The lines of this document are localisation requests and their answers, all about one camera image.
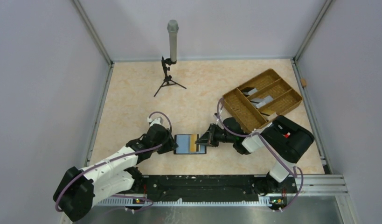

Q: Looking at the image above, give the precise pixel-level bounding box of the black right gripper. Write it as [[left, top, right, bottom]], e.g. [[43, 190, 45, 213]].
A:
[[195, 123, 235, 147]]

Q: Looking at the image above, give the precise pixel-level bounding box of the gold credit card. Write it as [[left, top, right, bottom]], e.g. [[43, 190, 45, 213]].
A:
[[189, 134, 200, 154]]

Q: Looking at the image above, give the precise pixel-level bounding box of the black leather card holder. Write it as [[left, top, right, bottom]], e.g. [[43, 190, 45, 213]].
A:
[[174, 134, 207, 155]]

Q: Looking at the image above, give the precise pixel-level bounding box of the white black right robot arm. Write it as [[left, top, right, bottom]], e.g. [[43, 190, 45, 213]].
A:
[[195, 115, 315, 194]]

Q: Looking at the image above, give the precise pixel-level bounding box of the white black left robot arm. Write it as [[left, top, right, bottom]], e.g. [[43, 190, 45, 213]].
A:
[[53, 124, 178, 222]]

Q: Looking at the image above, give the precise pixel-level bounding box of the black card stack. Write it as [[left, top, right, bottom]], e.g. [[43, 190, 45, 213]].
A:
[[240, 87, 258, 96]]

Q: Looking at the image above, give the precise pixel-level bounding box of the silver card stack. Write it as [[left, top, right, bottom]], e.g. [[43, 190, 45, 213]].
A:
[[250, 95, 273, 109]]

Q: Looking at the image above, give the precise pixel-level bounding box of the gold card stack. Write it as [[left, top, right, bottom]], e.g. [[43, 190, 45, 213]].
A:
[[260, 109, 278, 121]]

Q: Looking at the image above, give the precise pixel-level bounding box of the black mini tripod stand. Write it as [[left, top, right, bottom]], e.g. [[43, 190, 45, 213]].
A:
[[154, 56, 187, 97]]

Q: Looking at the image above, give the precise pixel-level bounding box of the woven wicker divided tray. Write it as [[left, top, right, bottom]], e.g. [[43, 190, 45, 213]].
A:
[[222, 69, 302, 133]]

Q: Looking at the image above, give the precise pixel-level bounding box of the grey microphone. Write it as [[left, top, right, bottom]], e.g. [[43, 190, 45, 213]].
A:
[[167, 20, 179, 64]]

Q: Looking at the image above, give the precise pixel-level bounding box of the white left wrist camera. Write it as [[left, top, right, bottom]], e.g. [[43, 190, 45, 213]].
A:
[[147, 116, 163, 126]]

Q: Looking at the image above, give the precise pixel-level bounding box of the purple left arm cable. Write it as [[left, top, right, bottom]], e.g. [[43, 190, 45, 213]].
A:
[[55, 112, 173, 213]]

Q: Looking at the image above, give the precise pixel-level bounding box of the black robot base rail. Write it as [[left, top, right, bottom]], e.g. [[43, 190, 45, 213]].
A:
[[138, 175, 278, 203]]

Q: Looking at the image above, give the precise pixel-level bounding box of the small wooden wall block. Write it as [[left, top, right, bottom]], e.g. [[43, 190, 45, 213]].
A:
[[300, 78, 307, 88]]

